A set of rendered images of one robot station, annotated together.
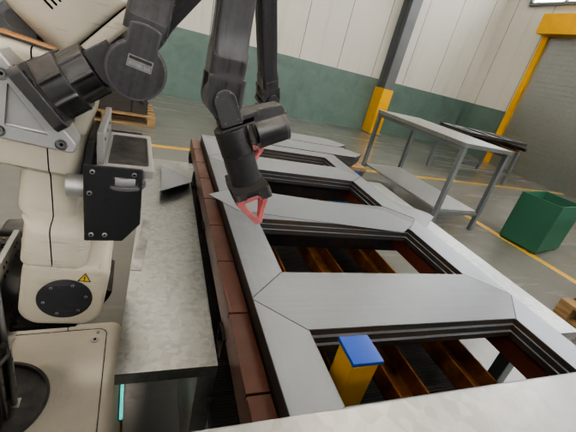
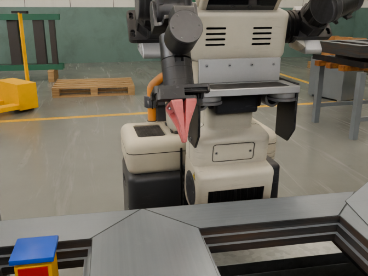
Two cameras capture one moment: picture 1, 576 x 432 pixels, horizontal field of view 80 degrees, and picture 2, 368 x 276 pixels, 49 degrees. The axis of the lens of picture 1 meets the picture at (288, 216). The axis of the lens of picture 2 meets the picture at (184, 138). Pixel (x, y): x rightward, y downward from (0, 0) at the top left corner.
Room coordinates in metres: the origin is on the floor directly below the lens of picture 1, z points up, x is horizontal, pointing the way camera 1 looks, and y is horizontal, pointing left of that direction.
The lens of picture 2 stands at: (0.79, -0.63, 1.22)
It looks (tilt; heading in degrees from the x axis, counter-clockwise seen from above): 17 degrees down; 103
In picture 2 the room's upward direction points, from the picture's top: straight up
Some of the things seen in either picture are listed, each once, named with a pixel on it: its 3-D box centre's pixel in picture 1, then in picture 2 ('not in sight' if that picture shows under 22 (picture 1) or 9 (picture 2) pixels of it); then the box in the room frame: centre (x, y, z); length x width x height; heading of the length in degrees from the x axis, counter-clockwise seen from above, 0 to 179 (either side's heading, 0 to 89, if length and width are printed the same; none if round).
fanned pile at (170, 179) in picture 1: (175, 178); not in sight; (1.42, 0.53, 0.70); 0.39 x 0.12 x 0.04; 24
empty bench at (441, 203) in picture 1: (423, 166); not in sight; (4.29, -1.45, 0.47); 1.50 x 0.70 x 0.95; 27
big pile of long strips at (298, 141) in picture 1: (298, 145); not in sight; (2.14, 0.04, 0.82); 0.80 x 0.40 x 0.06; 114
